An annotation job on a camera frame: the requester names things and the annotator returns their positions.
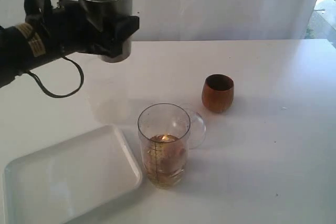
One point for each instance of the brown wooden cup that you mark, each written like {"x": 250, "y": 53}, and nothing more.
{"x": 218, "y": 93}

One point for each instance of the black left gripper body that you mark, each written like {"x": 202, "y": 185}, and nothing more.
{"x": 64, "y": 28}

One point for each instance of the clear dome strainer lid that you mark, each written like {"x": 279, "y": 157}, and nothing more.
{"x": 197, "y": 128}

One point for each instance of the clear measuring cylinder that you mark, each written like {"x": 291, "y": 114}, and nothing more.
{"x": 163, "y": 130}

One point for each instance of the white rectangular tray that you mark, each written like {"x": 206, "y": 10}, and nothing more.
{"x": 67, "y": 180}

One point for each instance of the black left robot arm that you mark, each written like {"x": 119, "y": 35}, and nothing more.
{"x": 20, "y": 55}

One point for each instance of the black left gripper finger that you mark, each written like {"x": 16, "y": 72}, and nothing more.
{"x": 116, "y": 36}

